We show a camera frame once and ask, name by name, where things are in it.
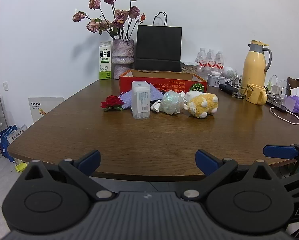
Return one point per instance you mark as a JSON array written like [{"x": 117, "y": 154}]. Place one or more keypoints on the clear drinking glass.
[{"x": 238, "y": 90}]

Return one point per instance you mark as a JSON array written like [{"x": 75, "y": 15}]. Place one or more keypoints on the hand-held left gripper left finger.
[{"x": 90, "y": 161}]

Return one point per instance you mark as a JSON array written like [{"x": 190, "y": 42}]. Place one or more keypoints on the green white milk carton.
[{"x": 105, "y": 60}]

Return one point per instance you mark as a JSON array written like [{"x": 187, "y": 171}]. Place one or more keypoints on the yellow green floor item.
[{"x": 21, "y": 167}]

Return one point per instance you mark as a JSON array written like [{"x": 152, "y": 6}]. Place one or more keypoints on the black handheld device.
[{"x": 225, "y": 88}]

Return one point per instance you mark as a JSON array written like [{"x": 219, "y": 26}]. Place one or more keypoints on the red fabric rose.
[{"x": 112, "y": 102}]

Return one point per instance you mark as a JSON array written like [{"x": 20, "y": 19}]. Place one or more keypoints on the white earbuds case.
[{"x": 216, "y": 73}]

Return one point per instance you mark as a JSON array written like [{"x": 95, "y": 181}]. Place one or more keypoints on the yellow thermos jug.
[{"x": 254, "y": 67}]

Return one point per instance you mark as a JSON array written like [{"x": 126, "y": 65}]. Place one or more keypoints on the wall socket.
[{"x": 6, "y": 86}]

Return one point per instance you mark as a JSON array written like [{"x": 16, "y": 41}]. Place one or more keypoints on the white tin box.
[{"x": 215, "y": 81}]

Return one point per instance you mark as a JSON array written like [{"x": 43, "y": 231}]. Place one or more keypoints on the white charger plug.
[{"x": 278, "y": 90}]

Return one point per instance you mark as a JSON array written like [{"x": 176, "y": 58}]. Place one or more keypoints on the brown wooden desktop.
[{"x": 139, "y": 140}]

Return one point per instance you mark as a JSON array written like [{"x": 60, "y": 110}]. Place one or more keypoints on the yellow mug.
[{"x": 254, "y": 95}]

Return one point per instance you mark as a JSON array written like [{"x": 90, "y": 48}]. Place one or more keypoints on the white leaning board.
[{"x": 49, "y": 105}]

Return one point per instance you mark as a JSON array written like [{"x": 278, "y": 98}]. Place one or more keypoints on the black paper bag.
[{"x": 158, "y": 45}]

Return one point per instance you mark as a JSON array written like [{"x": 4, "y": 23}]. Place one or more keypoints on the small white item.
[{"x": 155, "y": 107}]

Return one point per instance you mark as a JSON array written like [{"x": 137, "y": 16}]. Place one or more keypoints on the black phone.
[{"x": 274, "y": 104}]

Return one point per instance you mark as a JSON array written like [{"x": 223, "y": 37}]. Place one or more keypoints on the dried rose bouquet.
[{"x": 119, "y": 15}]

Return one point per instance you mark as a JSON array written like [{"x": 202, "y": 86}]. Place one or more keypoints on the purple knitted cloth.
[{"x": 155, "y": 92}]

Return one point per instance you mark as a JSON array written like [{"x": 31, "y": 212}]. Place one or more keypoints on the white round speaker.
[{"x": 228, "y": 72}]

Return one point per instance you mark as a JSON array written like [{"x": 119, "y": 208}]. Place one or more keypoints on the iridescent ball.
[{"x": 170, "y": 102}]

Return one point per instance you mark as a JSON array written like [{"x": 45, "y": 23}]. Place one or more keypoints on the purple marbled vase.
[{"x": 122, "y": 52}]

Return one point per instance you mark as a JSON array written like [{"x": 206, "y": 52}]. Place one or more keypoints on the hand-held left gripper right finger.
[{"x": 205, "y": 163}]

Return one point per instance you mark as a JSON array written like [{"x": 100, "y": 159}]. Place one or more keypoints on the purple plastic bag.
[{"x": 293, "y": 103}]

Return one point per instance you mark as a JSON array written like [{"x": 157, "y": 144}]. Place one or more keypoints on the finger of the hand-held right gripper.
[{"x": 279, "y": 151}]

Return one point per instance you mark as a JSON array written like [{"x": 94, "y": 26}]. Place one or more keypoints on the red cardboard box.
[{"x": 174, "y": 83}]

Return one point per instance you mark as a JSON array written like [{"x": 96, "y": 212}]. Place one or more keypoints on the yellow white plush toy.
[{"x": 202, "y": 103}]

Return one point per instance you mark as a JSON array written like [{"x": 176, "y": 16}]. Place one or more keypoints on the brown paper bag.
[{"x": 293, "y": 82}]

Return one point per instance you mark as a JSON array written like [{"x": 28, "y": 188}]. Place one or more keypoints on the clear snack jar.
[{"x": 188, "y": 68}]

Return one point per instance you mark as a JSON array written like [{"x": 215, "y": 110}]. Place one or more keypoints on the clear cotton swab box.
[{"x": 140, "y": 100}]

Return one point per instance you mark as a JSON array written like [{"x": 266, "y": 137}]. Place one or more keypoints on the clear water bottle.
[
  {"x": 210, "y": 61},
  {"x": 201, "y": 60},
  {"x": 219, "y": 61}
]

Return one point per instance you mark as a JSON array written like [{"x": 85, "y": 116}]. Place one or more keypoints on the blue white bags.
[{"x": 12, "y": 136}]

